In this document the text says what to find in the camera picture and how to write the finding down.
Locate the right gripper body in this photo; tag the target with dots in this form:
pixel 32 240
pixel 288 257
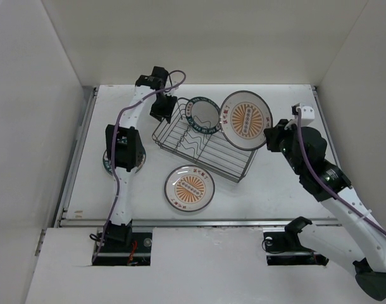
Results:
pixel 286 140

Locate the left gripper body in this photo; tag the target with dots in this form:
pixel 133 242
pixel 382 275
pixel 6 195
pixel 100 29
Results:
pixel 160 106

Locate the wire dish rack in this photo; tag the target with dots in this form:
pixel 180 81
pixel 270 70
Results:
pixel 210 151

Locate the green rim lettered plate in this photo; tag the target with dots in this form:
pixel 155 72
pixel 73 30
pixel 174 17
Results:
pixel 107 164
pixel 203 115

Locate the orange sunburst plate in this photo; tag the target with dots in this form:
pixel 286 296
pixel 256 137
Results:
pixel 244 115
pixel 189 188

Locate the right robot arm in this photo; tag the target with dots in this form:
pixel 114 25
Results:
pixel 364 254

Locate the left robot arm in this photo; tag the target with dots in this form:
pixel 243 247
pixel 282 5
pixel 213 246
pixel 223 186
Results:
pixel 125 151

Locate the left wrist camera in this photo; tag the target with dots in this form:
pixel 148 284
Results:
pixel 170 91

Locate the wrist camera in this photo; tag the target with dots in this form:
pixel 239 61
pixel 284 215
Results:
pixel 303 112
pixel 170 91

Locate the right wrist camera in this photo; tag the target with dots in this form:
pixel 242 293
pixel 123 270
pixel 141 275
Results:
pixel 303 112

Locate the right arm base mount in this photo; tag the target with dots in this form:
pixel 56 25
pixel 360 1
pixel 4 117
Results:
pixel 283 249

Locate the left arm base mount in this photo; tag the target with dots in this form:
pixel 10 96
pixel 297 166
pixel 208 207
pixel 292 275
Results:
pixel 134 252

